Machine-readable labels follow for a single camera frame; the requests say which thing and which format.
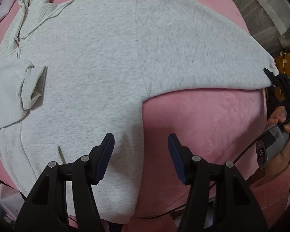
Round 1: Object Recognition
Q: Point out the light grey hoodie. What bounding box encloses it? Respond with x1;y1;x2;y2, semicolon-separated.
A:
0;0;278;224

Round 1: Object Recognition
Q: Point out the pink-sleeved right forearm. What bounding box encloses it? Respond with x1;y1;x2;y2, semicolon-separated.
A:
250;165;290;228

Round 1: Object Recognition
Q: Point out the person's right hand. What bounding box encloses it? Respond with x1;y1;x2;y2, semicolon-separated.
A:
265;105;290;173

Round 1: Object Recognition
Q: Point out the brown wooden cabinet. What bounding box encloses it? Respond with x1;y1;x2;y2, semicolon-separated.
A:
273;50;290;102

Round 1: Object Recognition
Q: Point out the white lace curtain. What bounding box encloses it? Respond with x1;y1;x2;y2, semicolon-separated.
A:
232;0;290;53

